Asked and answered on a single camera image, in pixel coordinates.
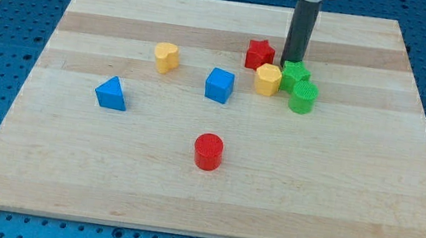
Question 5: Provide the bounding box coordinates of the green cylinder block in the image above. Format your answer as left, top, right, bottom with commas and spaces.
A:
288, 80, 318, 114

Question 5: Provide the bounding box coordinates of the yellow hexagon block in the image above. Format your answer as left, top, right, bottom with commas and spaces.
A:
254, 63, 282, 97

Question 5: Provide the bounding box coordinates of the red cylinder block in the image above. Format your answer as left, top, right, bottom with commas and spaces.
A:
194, 133, 224, 171

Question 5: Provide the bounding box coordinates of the blue cube block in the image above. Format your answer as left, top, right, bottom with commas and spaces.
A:
204, 68, 235, 104

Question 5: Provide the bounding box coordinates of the wooden board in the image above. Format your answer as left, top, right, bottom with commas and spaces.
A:
0, 0, 426, 238

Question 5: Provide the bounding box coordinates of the yellow heart block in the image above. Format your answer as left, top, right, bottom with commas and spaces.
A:
154, 42, 179, 74

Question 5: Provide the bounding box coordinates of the red star block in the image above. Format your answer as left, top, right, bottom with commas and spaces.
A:
244, 40, 275, 70

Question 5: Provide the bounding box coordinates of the green star block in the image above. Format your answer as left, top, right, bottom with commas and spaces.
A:
279, 61, 311, 93

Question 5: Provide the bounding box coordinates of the blue triangle block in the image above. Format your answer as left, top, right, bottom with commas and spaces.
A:
95, 76, 127, 112

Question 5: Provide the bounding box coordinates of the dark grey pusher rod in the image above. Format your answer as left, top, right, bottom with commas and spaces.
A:
280, 0, 322, 66

